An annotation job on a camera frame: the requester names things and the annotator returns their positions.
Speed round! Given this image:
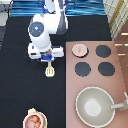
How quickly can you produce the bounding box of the pink pot lid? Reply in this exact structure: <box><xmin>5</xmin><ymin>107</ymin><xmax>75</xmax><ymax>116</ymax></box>
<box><xmin>72</xmin><ymin>44</ymin><xmax>87</xmax><ymax>57</ymax></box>

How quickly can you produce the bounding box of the grey frying pan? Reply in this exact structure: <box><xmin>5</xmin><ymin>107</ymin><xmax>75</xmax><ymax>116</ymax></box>
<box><xmin>75</xmin><ymin>87</ymin><xmax>128</xmax><ymax>128</ymax></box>

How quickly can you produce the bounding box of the pink stove board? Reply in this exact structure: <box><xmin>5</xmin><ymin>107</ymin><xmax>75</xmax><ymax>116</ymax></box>
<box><xmin>66</xmin><ymin>41</ymin><xmax>128</xmax><ymax>128</ymax></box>

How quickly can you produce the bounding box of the cream pot with pink food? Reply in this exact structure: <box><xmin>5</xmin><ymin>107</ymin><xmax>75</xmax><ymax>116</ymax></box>
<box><xmin>23</xmin><ymin>108</ymin><xmax>44</xmax><ymax>128</ymax></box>

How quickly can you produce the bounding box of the black burner back right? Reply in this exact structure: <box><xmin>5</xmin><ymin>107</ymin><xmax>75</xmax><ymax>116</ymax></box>
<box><xmin>96</xmin><ymin>45</ymin><xmax>111</xmax><ymax>58</ymax></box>

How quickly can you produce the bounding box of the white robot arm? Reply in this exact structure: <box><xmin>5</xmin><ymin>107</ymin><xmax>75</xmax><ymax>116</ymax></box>
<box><xmin>28</xmin><ymin>0</ymin><xmax>68</xmax><ymax>62</ymax></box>

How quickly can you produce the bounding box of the black burner front right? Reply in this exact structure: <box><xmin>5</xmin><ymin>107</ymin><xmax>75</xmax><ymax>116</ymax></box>
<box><xmin>98</xmin><ymin>62</ymin><xmax>115</xmax><ymax>76</ymax></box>

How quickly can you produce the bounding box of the cream round plate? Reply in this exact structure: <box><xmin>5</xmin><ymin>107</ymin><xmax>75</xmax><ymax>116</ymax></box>
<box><xmin>22</xmin><ymin>112</ymin><xmax>47</xmax><ymax>128</ymax></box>

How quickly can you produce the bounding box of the cream slotted spatula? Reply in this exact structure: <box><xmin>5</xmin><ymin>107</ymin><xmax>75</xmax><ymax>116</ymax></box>
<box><xmin>45</xmin><ymin>61</ymin><xmax>55</xmax><ymax>77</ymax></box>

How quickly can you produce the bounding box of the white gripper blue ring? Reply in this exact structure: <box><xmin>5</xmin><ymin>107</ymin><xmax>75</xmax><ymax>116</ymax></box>
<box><xmin>27</xmin><ymin>43</ymin><xmax>64</xmax><ymax>62</ymax></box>

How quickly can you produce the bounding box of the black burner front left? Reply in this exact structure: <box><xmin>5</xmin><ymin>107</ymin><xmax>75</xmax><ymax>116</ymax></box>
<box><xmin>75</xmin><ymin>62</ymin><xmax>91</xmax><ymax>77</ymax></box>

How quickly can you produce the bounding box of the black burner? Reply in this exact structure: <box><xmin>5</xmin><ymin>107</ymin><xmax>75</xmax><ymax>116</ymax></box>
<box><xmin>96</xmin><ymin>45</ymin><xmax>111</xmax><ymax>58</ymax></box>
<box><xmin>75</xmin><ymin>62</ymin><xmax>91</xmax><ymax>77</ymax></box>
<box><xmin>98</xmin><ymin>62</ymin><xmax>115</xmax><ymax>76</ymax></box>

